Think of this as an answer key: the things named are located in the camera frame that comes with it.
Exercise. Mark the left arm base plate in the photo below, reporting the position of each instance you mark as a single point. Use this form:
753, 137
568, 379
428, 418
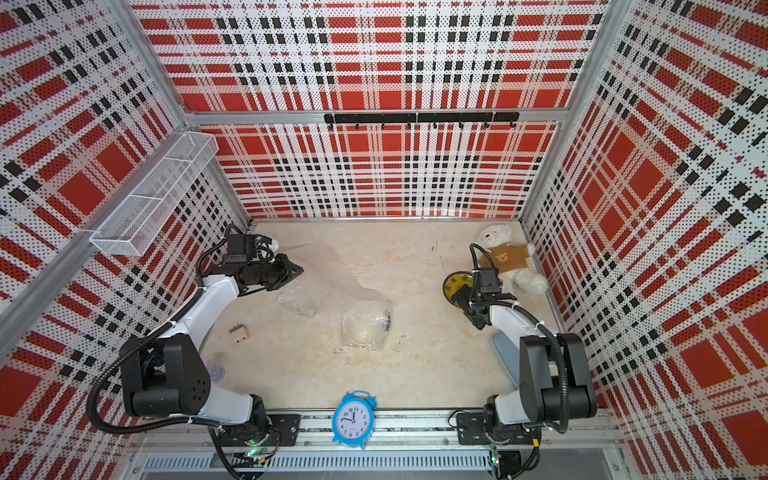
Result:
282, 429

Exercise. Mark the black hook rail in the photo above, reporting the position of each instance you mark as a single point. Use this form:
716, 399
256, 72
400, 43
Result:
421, 117

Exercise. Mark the grey blue oval dish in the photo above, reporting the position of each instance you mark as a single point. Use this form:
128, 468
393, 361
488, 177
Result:
509, 355

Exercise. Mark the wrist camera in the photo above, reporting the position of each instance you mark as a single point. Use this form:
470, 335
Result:
250, 247
488, 281

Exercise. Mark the yellow patterned plate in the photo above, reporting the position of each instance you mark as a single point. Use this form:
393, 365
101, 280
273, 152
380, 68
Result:
455, 283

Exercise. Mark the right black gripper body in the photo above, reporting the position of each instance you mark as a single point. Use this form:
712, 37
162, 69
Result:
473, 299

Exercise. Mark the blue alarm clock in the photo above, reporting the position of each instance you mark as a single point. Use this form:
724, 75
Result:
354, 419

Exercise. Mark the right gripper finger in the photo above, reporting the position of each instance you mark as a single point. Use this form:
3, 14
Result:
461, 298
479, 317

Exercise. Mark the white wire mesh basket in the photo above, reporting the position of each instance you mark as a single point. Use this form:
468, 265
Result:
135, 223

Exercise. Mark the bubble wrapped plate left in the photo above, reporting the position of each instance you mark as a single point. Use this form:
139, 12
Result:
299, 301

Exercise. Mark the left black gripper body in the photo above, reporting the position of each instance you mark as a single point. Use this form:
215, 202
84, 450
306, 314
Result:
266, 273

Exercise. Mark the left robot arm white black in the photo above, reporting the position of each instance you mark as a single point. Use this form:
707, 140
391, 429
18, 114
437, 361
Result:
164, 379

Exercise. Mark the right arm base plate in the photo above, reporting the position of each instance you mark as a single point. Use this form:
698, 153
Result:
472, 430

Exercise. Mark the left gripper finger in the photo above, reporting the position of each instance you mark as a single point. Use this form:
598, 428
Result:
287, 266
281, 282

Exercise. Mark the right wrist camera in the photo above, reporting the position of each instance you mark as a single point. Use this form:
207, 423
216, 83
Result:
488, 281

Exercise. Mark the small beige wooden block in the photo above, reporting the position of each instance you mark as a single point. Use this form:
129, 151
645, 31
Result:
239, 333

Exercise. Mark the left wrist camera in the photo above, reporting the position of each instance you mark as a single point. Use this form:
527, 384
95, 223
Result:
250, 247

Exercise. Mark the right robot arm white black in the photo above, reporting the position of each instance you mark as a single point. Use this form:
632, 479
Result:
551, 378

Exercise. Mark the white teddy bear brown shirt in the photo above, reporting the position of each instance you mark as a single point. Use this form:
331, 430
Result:
513, 257

